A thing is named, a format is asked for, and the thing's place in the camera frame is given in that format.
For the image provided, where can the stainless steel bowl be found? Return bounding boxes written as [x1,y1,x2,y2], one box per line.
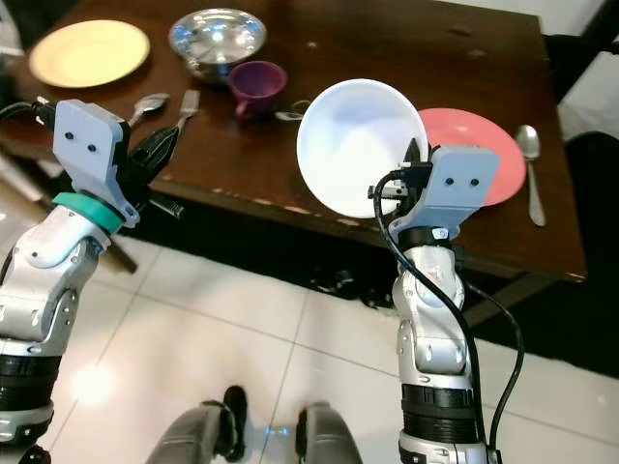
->
[167,8,267,83]

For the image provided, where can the grey right robot leg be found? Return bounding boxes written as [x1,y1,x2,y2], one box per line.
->
[295,401,368,464]

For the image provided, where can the black chair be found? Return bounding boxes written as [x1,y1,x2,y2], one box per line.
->
[563,130,619,228]

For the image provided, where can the grey robot leg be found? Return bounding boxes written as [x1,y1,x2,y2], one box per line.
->
[295,401,368,464]
[155,387,250,464]

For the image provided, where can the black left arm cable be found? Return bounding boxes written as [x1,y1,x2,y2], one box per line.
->
[0,97,59,127]

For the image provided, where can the dark brown wooden table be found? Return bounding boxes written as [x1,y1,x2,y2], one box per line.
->
[0,0,589,330]

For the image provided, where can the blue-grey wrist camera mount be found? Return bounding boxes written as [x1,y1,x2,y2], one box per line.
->
[53,99,129,216]
[411,145,509,233]

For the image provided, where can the black metal frame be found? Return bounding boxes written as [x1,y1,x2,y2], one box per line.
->
[546,29,619,107]

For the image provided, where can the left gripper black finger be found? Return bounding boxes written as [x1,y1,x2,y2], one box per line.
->
[155,124,182,175]
[133,130,162,181]

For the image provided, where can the pink plate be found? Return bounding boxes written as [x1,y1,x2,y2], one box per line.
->
[416,108,526,207]

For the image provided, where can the black wheeled chair base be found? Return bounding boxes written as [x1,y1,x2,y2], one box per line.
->
[300,269,388,308]

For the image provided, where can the yellow plate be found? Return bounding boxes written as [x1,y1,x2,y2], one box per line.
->
[28,19,152,89]

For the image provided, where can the purple cup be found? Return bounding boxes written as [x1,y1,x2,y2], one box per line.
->
[229,60,289,120]

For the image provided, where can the white bowl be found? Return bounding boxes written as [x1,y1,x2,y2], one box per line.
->
[296,78,429,218]

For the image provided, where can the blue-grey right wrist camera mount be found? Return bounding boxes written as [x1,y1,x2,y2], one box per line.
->
[411,145,509,233]

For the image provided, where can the grey left robot leg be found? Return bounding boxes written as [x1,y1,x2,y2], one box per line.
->
[155,387,250,464]

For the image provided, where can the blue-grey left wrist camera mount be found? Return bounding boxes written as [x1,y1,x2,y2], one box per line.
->
[53,99,129,216]

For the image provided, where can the silver metal spoon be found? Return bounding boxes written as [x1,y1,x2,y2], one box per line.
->
[515,125,547,227]
[128,93,170,127]

